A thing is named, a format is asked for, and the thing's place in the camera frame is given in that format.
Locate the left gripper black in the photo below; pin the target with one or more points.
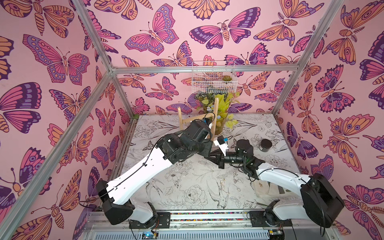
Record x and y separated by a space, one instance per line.
207 145

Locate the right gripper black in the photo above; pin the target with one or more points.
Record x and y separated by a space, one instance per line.
226 159

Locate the wooden jewelry display stand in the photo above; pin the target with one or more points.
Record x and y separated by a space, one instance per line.
214 114

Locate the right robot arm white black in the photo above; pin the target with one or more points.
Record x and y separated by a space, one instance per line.
318 200

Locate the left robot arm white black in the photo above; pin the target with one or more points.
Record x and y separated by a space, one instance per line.
116 195

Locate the potted green plant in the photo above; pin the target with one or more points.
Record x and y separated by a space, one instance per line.
221 102

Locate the small black cylinder jar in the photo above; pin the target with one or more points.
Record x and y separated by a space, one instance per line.
265 145

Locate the beige work glove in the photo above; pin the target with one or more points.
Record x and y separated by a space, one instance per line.
264 189

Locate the small succulent in basket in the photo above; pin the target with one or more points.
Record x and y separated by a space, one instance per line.
227 78

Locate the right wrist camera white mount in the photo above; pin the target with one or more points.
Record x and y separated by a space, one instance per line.
222 143

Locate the white wire basket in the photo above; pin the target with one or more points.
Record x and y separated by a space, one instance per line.
208 79

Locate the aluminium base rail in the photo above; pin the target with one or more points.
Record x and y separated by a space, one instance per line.
208 225

